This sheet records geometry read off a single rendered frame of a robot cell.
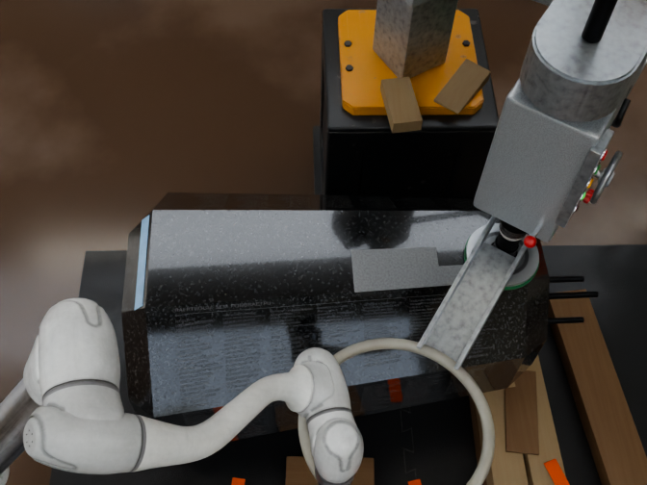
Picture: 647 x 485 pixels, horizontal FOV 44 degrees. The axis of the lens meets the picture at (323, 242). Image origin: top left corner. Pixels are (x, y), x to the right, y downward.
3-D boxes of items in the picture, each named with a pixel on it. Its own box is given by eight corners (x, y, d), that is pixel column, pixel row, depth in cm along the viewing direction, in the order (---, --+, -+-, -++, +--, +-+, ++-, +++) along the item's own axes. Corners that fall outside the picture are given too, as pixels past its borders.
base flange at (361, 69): (337, 17, 300) (337, 7, 296) (466, 16, 302) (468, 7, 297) (342, 115, 274) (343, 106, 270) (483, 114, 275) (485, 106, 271)
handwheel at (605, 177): (578, 162, 217) (595, 125, 204) (612, 177, 214) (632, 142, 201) (556, 199, 210) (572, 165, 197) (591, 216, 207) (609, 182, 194)
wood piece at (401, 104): (379, 89, 276) (380, 79, 271) (407, 86, 276) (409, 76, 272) (391, 133, 265) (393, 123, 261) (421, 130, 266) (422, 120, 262)
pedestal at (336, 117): (312, 128, 367) (314, 2, 304) (453, 127, 369) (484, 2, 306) (316, 249, 332) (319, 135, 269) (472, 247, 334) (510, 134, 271)
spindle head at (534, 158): (525, 125, 227) (569, 2, 189) (597, 158, 221) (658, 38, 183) (468, 212, 210) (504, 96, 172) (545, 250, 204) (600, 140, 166)
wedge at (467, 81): (463, 68, 282) (466, 58, 278) (488, 81, 279) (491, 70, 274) (433, 101, 273) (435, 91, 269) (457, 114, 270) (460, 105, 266)
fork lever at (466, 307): (524, 138, 228) (526, 130, 223) (587, 166, 223) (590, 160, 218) (404, 343, 213) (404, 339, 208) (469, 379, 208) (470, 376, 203)
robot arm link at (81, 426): (149, 457, 133) (142, 384, 141) (42, 453, 123) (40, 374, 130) (116, 487, 141) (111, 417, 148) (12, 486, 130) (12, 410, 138)
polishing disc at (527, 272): (465, 283, 228) (466, 281, 227) (465, 221, 240) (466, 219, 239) (539, 290, 228) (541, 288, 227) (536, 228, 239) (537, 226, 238)
